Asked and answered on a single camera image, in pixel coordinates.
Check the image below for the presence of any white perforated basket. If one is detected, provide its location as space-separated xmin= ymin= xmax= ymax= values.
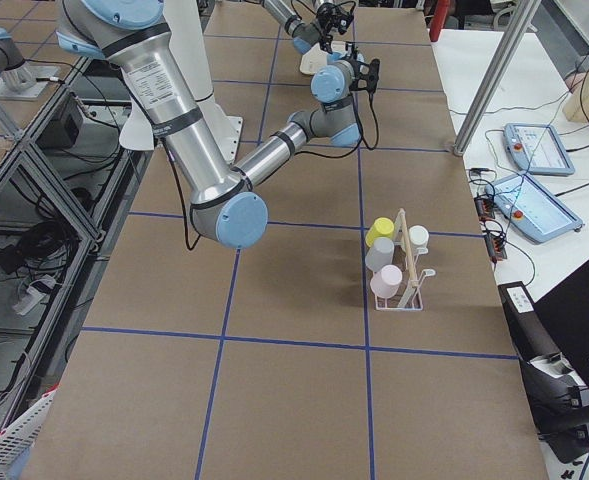
xmin=0 ymin=384 xmax=59 ymax=479

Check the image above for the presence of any white wire cup rack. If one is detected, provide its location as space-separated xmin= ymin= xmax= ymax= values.
xmin=366 ymin=208 xmax=436 ymax=312

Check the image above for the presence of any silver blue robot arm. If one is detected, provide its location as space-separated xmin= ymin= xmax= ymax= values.
xmin=258 ymin=0 xmax=352 ymax=55
xmin=57 ymin=1 xmax=377 ymax=249

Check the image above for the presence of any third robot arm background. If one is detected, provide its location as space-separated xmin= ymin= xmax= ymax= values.
xmin=0 ymin=27 xmax=45 ymax=100

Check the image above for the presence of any black laptop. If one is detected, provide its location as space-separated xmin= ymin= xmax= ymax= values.
xmin=498 ymin=259 xmax=589 ymax=463

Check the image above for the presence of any far teach pendant tablet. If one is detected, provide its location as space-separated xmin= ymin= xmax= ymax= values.
xmin=504 ymin=123 xmax=575 ymax=177

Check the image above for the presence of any cream plastic tray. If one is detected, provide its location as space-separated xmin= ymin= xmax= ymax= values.
xmin=299 ymin=41 xmax=346 ymax=76

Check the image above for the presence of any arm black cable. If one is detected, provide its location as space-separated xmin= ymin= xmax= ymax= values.
xmin=163 ymin=74 xmax=381 ymax=252

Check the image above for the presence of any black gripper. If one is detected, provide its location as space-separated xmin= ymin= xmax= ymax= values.
xmin=342 ymin=43 xmax=364 ymax=75
xmin=313 ymin=2 xmax=339 ymax=45

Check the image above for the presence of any white translucent plastic cup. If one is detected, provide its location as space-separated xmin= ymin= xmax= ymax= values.
xmin=365 ymin=237 xmax=395 ymax=272

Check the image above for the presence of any aluminium frame post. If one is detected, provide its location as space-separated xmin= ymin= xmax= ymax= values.
xmin=452 ymin=0 xmax=541 ymax=157

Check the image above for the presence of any teach pendant tablet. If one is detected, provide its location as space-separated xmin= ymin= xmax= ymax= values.
xmin=485 ymin=172 xmax=584 ymax=244
xmin=504 ymin=123 xmax=575 ymax=177

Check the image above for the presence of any cream plastic cup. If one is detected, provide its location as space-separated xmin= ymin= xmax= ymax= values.
xmin=408 ymin=225 xmax=430 ymax=254

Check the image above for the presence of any yellow plastic cup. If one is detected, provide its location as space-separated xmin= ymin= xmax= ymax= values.
xmin=365 ymin=217 xmax=396 ymax=247

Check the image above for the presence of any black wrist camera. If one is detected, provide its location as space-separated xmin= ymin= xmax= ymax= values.
xmin=354 ymin=58 xmax=380 ymax=95
xmin=331 ymin=1 xmax=355 ymax=35

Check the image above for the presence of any near teach pendant tablet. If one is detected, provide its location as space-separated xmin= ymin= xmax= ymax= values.
xmin=485 ymin=172 xmax=584 ymax=244

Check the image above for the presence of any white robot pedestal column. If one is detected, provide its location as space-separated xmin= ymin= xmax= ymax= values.
xmin=119 ymin=0 xmax=243 ymax=170

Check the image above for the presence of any pink plastic cup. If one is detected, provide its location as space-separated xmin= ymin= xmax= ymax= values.
xmin=370 ymin=264 xmax=403 ymax=299

